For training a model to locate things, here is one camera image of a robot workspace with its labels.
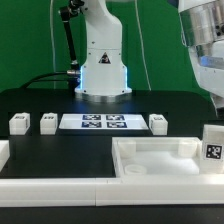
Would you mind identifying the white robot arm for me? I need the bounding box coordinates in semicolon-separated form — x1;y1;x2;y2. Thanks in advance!
75;0;224;116

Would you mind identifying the white front fence bar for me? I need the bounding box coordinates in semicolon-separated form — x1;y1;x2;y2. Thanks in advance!
0;175;224;207

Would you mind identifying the white left fence piece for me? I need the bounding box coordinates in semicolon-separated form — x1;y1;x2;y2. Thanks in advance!
0;140;10;171

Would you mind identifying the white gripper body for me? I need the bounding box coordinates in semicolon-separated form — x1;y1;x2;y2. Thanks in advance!
188;41;224;115

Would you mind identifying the black cable bundle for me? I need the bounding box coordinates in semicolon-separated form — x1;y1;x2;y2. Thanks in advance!
20;69;81;90

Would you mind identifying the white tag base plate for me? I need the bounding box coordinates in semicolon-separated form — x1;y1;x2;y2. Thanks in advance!
59;114;148;130

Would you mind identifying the white hanging cable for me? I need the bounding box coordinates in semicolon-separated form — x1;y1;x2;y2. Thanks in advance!
49;0;58;90

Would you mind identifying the white square tabletop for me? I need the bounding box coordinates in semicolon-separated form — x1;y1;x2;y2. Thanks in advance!
112;137;201;178

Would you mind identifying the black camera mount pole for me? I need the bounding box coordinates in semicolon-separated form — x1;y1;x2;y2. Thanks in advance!
59;0;84;92

